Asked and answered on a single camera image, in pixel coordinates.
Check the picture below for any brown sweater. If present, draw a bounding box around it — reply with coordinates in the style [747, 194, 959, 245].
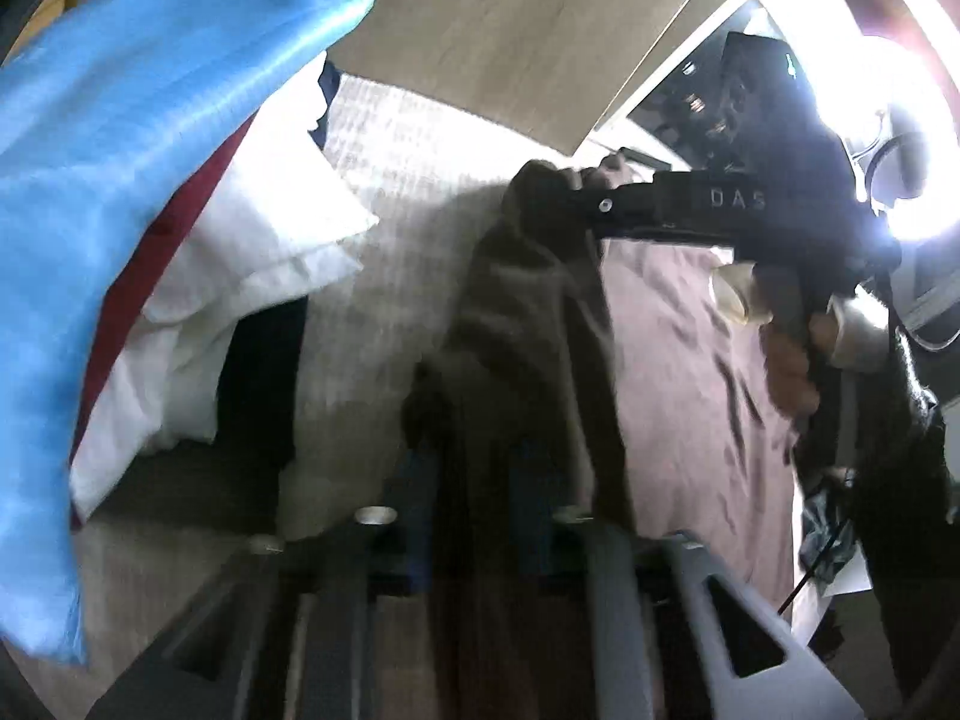
[401, 157, 803, 720]

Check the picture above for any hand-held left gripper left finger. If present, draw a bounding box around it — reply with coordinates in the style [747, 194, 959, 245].
[86, 450, 443, 720]

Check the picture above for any plaid blanket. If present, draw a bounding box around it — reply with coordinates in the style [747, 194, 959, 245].
[45, 75, 586, 720]

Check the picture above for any pile of dark clothes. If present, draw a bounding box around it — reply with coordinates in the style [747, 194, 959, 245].
[795, 465, 878, 593]

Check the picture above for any bright ring light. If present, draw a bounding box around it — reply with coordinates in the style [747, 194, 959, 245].
[825, 0, 960, 256]

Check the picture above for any blue satin cloth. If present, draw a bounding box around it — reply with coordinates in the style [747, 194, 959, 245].
[0, 0, 376, 665]

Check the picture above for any wooden panel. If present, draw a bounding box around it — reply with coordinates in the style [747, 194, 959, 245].
[67, 0, 770, 155]

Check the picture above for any person's right hand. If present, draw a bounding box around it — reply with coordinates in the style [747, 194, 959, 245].
[709, 262, 848, 421]

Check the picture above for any navy cloth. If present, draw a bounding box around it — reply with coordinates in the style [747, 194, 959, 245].
[217, 60, 342, 466]

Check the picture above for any white cloth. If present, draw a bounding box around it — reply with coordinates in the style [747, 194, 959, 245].
[67, 52, 380, 522]

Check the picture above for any red cloth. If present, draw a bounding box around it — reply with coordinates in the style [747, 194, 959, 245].
[71, 120, 256, 533]

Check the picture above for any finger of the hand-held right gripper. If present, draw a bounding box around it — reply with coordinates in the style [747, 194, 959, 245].
[570, 165, 665, 242]

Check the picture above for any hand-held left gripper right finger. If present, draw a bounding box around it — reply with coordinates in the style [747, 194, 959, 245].
[510, 442, 871, 720]

